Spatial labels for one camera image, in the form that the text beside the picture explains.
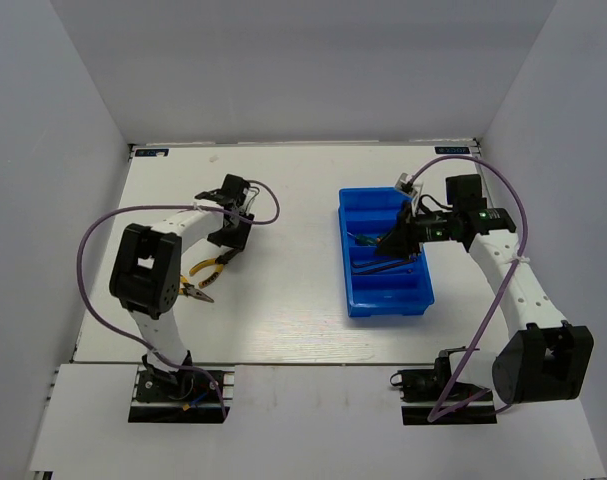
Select blue corner label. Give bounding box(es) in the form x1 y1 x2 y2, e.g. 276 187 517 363
134 148 169 158
434 146 470 155

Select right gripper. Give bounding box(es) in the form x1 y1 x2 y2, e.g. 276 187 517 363
374 200 458 260

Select large brown hex key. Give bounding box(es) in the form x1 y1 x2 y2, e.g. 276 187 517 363
350 255 419 274

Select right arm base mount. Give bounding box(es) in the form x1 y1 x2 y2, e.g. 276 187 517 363
389 347 497 426

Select blue divided plastic bin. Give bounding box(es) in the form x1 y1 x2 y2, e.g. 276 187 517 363
338 187 434 318

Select yellow handled needle-nose pliers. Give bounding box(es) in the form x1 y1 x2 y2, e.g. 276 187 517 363
178 275 214 303

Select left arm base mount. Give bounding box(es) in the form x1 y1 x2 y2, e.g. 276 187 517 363
128 357 234 425

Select right blue corner label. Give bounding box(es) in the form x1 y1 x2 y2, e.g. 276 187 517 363
434 146 470 155

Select left blue corner label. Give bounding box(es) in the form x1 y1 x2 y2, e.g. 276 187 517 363
134 148 169 158

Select medium brown hex key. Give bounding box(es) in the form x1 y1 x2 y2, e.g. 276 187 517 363
352 266 414 276

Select green stubby screwdriver orange cap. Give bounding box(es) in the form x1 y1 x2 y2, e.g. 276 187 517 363
347 232 381 247

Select yellow handled combination pliers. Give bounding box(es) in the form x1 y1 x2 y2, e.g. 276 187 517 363
189 248 242 289

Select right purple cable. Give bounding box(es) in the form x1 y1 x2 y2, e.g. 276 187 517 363
427 154 525 421

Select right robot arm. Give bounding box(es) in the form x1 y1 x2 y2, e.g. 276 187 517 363
376 174 594 404

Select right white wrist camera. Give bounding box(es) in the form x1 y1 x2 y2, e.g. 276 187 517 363
394 173 423 201

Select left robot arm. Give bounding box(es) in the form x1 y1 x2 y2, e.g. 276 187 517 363
109 174 254 399

